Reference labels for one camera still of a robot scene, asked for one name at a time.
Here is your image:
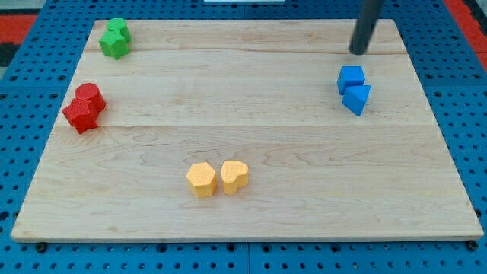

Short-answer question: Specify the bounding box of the blue cube block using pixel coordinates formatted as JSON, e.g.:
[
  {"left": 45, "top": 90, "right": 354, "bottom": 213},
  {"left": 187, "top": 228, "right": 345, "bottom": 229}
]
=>
[{"left": 336, "top": 65, "right": 365, "bottom": 95}]

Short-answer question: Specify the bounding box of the light wooden board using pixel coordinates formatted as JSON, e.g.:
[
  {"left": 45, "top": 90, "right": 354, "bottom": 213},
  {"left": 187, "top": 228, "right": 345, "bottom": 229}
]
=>
[{"left": 11, "top": 20, "right": 484, "bottom": 243}]

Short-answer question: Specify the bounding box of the yellow heart block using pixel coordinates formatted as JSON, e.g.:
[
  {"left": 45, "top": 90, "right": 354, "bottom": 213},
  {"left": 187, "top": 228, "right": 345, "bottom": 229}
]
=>
[{"left": 221, "top": 160, "right": 249, "bottom": 195}]

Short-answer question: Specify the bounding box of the yellow hexagon block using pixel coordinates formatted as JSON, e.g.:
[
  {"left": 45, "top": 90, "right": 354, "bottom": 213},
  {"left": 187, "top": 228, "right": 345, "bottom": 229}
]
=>
[{"left": 186, "top": 162, "right": 218, "bottom": 198}]

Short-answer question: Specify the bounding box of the blue triangle block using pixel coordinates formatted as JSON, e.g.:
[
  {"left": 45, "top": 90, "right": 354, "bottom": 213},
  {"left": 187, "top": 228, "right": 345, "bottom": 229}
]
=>
[{"left": 342, "top": 85, "right": 371, "bottom": 116}]

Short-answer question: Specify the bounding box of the green star block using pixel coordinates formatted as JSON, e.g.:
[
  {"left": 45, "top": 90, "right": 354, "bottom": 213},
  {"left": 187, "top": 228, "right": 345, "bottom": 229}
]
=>
[{"left": 99, "top": 30, "right": 129, "bottom": 59}]

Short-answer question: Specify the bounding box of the red cylinder block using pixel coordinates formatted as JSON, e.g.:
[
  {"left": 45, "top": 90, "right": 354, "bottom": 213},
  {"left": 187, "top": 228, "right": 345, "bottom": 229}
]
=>
[{"left": 75, "top": 83, "right": 106, "bottom": 113}]

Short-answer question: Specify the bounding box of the red star block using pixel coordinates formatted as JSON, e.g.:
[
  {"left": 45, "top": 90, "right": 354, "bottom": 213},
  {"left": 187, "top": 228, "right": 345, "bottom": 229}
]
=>
[{"left": 62, "top": 98, "right": 98, "bottom": 134}]

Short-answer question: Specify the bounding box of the green cylinder block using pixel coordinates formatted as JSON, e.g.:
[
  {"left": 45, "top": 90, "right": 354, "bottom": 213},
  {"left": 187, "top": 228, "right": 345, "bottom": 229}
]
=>
[{"left": 107, "top": 18, "right": 131, "bottom": 43}]

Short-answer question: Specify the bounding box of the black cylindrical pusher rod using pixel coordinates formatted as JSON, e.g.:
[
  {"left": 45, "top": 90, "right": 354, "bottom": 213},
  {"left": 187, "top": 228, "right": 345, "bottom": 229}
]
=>
[{"left": 349, "top": 0, "right": 385, "bottom": 56}]

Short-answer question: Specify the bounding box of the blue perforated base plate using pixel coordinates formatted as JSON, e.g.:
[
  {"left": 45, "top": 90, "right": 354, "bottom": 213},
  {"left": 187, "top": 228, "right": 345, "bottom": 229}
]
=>
[{"left": 1, "top": 0, "right": 486, "bottom": 273}]

